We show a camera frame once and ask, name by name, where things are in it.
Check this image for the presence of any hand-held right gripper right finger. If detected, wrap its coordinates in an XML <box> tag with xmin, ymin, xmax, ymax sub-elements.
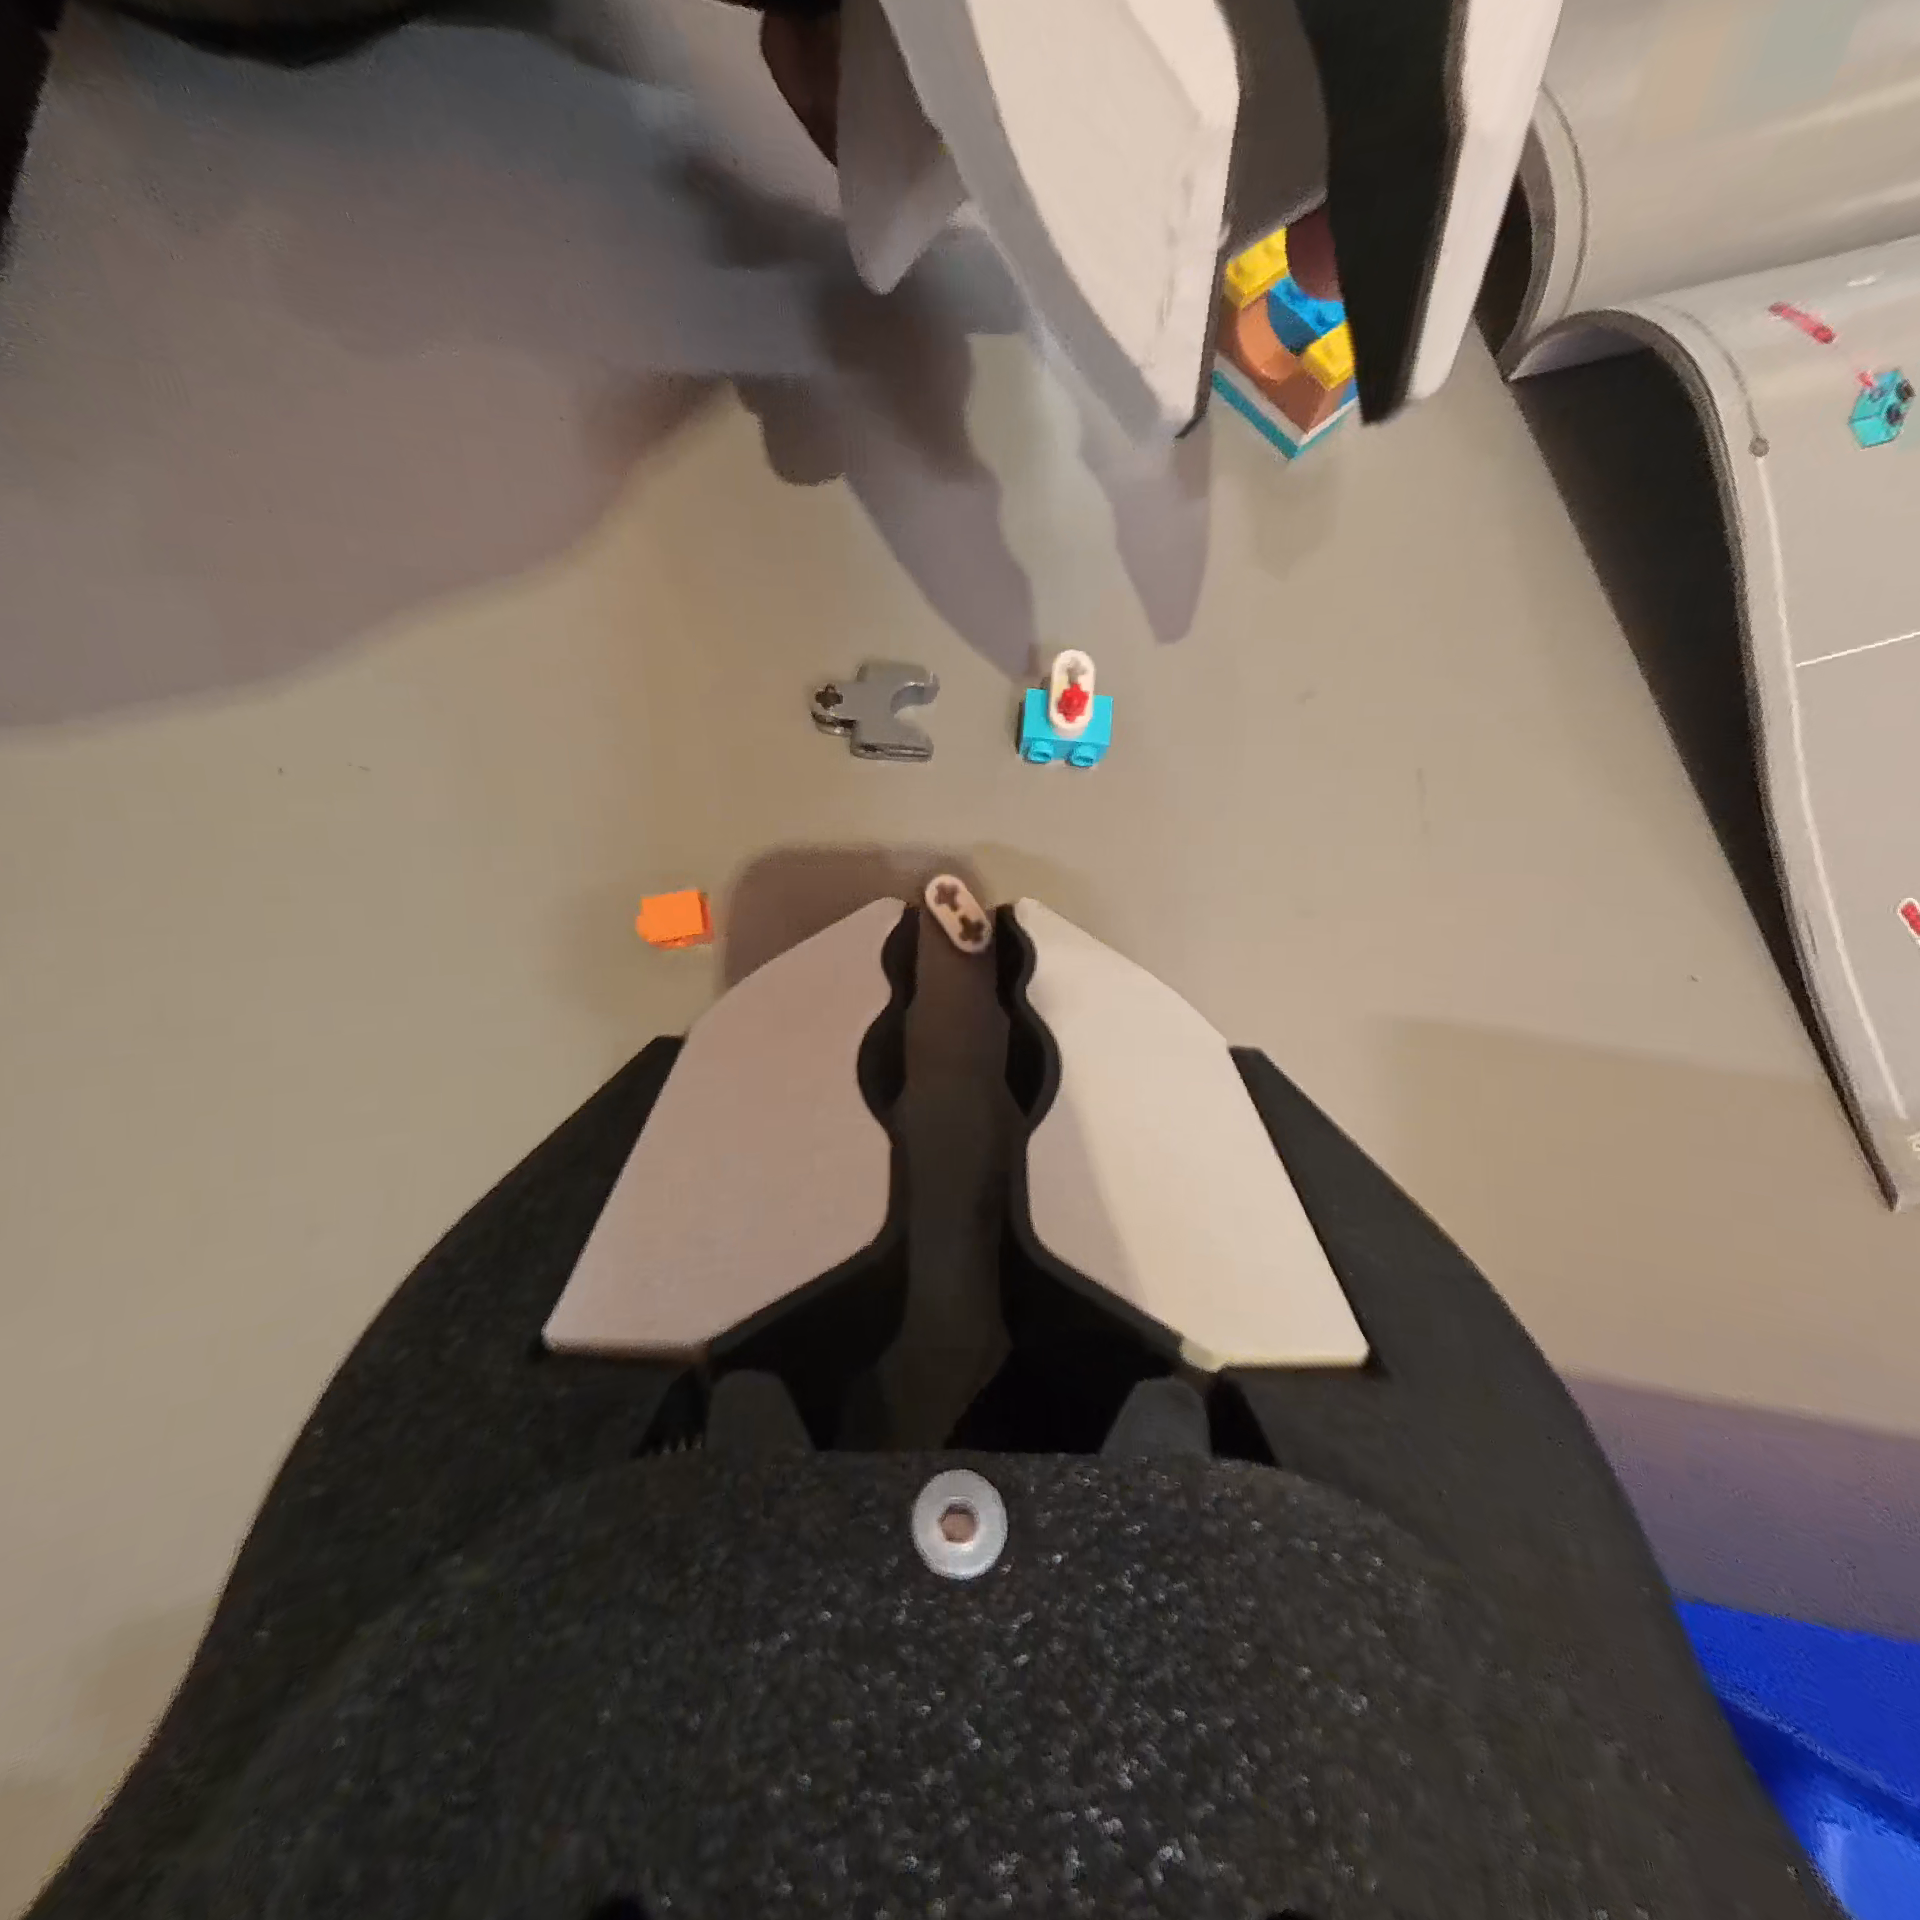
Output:
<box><xmin>996</xmin><ymin>897</ymin><xmax>1373</xmax><ymax>1375</ymax></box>

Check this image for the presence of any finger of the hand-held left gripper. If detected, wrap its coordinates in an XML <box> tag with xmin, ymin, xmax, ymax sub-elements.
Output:
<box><xmin>887</xmin><ymin>0</ymin><xmax>1246</xmax><ymax>436</ymax></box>
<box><xmin>1320</xmin><ymin>0</ymin><xmax>1564</xmax><ymax>429</ymax></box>

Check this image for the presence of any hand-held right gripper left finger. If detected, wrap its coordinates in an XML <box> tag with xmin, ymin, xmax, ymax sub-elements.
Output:
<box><xmin>546</xmin><ymin>897</ymin><xmax>911</xmax><ymax>1360</ymax></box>

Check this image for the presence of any teal toy brick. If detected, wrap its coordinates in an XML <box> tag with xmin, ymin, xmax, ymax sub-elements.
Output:
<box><xmin>1019</xmin><ymin>689</ymin><xmax>1116</xmax><ymax>767</ymax></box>

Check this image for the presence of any person's left hand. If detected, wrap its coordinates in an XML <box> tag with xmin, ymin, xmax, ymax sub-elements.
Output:
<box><xmin>760</xmin><ymin>0</ymin><xmax>839</xmax><ymax>164</ymax></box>

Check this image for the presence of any small multicoloured brick build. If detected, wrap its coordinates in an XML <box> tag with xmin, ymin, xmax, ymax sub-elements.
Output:
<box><xmin>1205</xmin><ymin>224</ymin><xmax>1362</xmax><ymax>463</ymax></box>

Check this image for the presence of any dark grey toy piece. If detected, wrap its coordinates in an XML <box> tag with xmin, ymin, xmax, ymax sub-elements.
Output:
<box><xmin>811</xmin><ymin>662</ymin><xmax>950</xmax><ymax>764</ymax></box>

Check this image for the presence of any grey instruction booklet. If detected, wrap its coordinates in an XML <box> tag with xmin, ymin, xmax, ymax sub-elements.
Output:
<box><xmin>1477</xmin><ymin>0</ymin><xmax>1920</xmax><ymax>1214</ymax></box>

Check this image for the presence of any blue plastic bin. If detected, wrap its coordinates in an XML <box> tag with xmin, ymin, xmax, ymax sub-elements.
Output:
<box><xmin>1671</xmin><ymin>1598</ymin><xmax>1920</xmax><ymax>1920</ymax></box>

